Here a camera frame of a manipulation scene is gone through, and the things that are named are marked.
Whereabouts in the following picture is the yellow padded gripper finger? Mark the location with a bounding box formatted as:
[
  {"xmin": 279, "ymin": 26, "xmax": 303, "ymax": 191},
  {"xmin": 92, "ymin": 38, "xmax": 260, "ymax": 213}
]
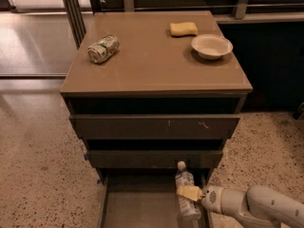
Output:
[{"xmin": 177, "ymin": 185, "xmax": 203, "ymax": 202}]

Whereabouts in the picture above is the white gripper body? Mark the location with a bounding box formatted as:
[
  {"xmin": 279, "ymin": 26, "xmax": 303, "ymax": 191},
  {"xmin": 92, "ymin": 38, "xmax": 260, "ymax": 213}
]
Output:
[{"xmin": 201, "ymin": 185, "xmax": 224, "ymax": 214}]

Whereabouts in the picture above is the clear plastic water bottle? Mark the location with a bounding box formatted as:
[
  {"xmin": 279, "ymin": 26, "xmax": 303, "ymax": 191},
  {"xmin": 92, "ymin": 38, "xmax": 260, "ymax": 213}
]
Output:
[{"xmin": 175, "ymin": 161, "xmax": 201, "ymax": 220}]

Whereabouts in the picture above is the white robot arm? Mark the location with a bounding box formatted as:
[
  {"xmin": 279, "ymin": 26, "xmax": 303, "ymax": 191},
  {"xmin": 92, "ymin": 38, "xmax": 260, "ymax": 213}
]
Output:
[{"xmin": 177, "ymin": 185, "xmax": 304, "ymax": 228}]

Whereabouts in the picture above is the open bottom drawer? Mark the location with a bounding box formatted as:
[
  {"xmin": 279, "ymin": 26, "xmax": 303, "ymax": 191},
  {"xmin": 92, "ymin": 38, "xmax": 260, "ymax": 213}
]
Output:
[{"xmin": 97, "ymin": 174, "xmax": 214, "ymax": 228}]

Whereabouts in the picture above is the middle drawer front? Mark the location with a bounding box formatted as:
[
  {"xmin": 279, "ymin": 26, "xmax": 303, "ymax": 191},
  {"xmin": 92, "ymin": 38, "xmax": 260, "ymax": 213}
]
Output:
[{"xmin": 86, "ymin": 150, "xmax": 222, "ymax": 169}]

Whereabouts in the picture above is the brown drawer cabinet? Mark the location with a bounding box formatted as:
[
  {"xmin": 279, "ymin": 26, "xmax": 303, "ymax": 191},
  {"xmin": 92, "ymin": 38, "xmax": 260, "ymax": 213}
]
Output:
[{"xmin": 61, "ymin": 11, "xmax": 252, "ymax": 181}]

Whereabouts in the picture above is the top drawer front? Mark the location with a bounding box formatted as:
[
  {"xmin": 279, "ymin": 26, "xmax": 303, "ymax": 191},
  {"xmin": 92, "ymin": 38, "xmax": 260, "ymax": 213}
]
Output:
[{"xmin": 69, "ymin": 114, "xmax": 239, "ymax": 140}]

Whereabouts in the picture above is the white paper bowl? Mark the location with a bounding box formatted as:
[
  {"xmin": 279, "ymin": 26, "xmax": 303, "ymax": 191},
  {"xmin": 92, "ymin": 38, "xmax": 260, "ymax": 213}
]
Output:
[{"xmin": 191, "ymin": 34, "xmax": 233, "ymax": 60}]

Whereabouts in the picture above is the yellow sponge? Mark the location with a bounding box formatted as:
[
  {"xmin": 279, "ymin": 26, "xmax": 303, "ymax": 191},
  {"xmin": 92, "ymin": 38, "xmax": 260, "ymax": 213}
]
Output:
[{"xmin": 170, "ymin": 22, "xmax": 198, "ymax": 37}]

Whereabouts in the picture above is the crushed green soda can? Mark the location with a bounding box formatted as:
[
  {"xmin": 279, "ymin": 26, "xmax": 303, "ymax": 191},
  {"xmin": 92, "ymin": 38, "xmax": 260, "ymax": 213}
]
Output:
[{"xmin": 87, "ymin": 35, "xmax": 120, "ymax": 65}]

